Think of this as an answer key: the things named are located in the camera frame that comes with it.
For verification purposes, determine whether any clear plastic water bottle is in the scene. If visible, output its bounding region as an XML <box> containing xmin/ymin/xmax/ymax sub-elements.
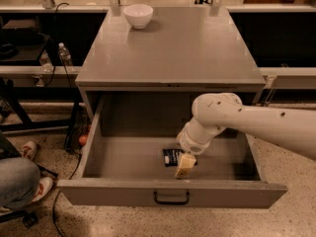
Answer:
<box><xmin>58</xmin><ymin>42</ymin><xmax>73</xmax><ymax>68</ymax></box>

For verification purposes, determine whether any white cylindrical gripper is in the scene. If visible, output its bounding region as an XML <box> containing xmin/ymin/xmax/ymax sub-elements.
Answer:
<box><xmin>175</xmin><ymin>118</ymin><xmax>224</xmax><ymax>179</ymax></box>

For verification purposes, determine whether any white orange sneaker far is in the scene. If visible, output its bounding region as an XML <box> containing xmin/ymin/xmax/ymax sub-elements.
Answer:
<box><xmin>20</xmin><ymin>141</ymin><xmax>38</xmax><ymax>160</ymax></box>

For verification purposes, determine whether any white orange sneaker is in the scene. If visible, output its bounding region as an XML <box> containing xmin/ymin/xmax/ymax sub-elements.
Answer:
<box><xmin>20</xmin><ymin>141</ymin><xmax>38</xmax><ymax>160</ymax></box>
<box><xmin>32</xmin><ymin>177</ymin><xmax>53</xmax><ymax>202</ymax></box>

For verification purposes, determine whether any black floor cable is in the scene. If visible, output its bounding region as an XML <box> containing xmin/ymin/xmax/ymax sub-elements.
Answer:
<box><xmin>51</xmin><ymin>153</ymin><xmax>83</xmax><ymax>237</ymax></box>

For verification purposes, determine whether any white ceramic bowl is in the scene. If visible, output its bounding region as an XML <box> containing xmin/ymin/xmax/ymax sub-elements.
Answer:
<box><xmin>123</xmin><ymin>4</ymin><xmax>153</xmax><ymax>29</ymax></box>

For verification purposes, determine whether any white orange sneaker near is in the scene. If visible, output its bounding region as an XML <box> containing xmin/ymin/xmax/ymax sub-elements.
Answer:
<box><xmin>32</xmin><ymin>177</ymin><xmax>53</xmax><ymax>202</ymax></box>

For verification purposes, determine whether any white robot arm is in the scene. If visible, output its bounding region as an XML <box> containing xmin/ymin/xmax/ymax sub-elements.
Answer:
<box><xmin>175</xmin><ymin>93</ymin><xmax>316</xmax><ymax>179</ymax></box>

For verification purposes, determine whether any grey metal cabinet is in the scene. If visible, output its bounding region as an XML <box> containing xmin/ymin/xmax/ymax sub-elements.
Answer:
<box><xmin>76</xmin><ymin>7</ymin><xmax>266</xmax><ymax>117</ymax></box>

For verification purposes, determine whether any person's leg in jeans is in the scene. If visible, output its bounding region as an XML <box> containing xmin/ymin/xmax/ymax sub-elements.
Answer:
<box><xmin>0</xmin><ymin>133</ymin><xmax>40</xmax><ymax>210</ymax></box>

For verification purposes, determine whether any black drawer handle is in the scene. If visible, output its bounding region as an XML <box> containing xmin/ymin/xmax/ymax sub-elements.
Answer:
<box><xmin>153</xmin><ymin>192</ymin><xmax>191</xmax><ymax>206</ymax></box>

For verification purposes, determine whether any black desk frame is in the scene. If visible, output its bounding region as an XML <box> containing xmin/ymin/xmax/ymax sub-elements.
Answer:
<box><xmin>0</xmin><ymin>77</ymin><xmax>82</xmax><ymax>151</ymax></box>

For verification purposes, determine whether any grey open top drawer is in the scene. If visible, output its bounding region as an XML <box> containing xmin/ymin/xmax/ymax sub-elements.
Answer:
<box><xmin>58</xmin><ymin>92</ymin><xmax>287</xmax><ymax>208</ymax></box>

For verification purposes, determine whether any orange ball under cabinet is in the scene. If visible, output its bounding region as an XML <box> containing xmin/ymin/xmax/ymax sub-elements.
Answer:
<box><xmin>78</xmin><ymin>134</ymin><xmax>88</xmax><ymax>146</ymax></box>

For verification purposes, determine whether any dark blue rxbar wrapper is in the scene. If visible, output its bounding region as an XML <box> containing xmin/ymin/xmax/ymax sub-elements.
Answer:
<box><xmin>163</xmin><ymin>148</ymin><xmax>198</xmax><ymax>167</ymax></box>

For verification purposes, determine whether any clear plastic cup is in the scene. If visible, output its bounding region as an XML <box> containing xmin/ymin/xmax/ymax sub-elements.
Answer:
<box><xmin>39</xmin><ymin>51</ymin><xmax>53</xmax><ymax>73</ymax></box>

